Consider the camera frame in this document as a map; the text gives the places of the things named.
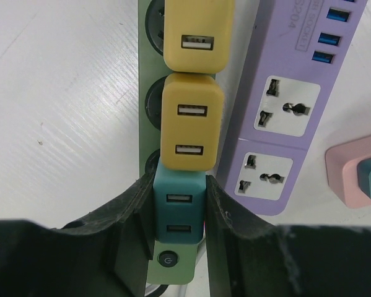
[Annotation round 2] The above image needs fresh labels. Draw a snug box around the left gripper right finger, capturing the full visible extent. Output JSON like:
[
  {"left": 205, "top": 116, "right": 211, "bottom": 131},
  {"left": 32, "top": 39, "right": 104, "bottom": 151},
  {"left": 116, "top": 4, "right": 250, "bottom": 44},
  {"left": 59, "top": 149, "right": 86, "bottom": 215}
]
[{"left": 206, "top": 175, "right": 371, "bottom": 296}]

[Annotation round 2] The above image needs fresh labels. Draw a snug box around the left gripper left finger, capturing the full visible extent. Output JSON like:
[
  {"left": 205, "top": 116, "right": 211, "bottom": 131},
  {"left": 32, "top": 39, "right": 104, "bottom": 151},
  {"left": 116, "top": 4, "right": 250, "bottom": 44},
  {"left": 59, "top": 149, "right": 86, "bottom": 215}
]
[{"left": 0, "top": 173, "right": 154, "bottom": 296}]

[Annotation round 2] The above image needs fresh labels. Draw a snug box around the yellow charger plug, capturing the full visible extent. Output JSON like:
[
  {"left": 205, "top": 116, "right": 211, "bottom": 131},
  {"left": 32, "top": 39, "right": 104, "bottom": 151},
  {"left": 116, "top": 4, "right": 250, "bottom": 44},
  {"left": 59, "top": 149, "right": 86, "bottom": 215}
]
[
  {"left": 164, "top": 0, "right": 235, "bottom": 74},
  {"left": 160, "top": 72, "right": 225, "bottom": 171}
]

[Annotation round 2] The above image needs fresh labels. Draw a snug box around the green power strip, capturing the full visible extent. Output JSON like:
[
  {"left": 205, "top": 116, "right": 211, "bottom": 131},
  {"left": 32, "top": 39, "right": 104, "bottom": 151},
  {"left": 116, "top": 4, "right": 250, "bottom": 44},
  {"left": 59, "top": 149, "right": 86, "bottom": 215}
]
[{"left": 137, "top": 1, "right": 216, "bottom": 285}]

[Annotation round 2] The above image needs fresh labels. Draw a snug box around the pink power strip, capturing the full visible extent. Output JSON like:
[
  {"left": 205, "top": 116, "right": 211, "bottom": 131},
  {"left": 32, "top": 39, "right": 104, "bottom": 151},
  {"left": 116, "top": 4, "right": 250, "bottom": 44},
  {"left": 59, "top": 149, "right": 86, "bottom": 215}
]
[{"left": 325, "top": 135, "right": 371, "bottom": 209}]

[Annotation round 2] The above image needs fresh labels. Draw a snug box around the purple power strip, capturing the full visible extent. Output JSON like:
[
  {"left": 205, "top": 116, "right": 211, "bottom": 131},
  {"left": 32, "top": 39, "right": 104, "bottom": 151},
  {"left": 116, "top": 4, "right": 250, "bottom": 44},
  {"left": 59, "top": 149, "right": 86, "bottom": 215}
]
[{"left": 216, "top": 1, "right": 367, "bottom": 216}]

